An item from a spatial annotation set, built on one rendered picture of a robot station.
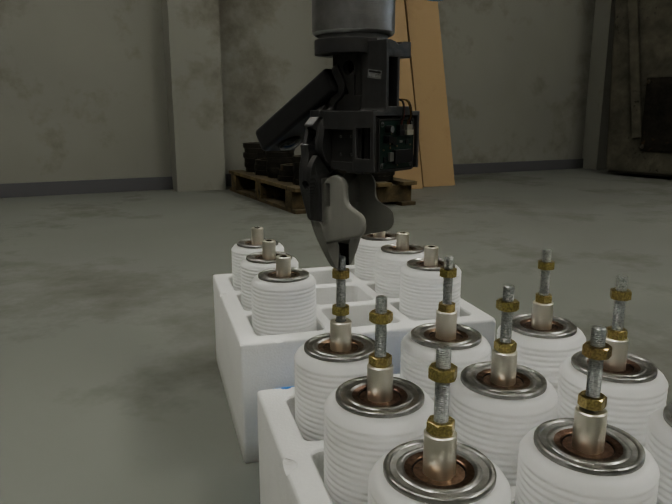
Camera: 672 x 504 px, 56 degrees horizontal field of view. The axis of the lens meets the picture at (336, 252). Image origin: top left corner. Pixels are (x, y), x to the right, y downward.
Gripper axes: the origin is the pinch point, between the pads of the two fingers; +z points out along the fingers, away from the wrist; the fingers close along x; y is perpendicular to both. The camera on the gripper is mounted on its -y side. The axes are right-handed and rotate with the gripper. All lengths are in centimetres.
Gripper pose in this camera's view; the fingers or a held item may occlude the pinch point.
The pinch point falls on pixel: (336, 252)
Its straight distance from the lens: 63.1
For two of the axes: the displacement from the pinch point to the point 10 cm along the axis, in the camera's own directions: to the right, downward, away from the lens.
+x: 6.5, -1.7, 7.4
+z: 0.0, 9.8, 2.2
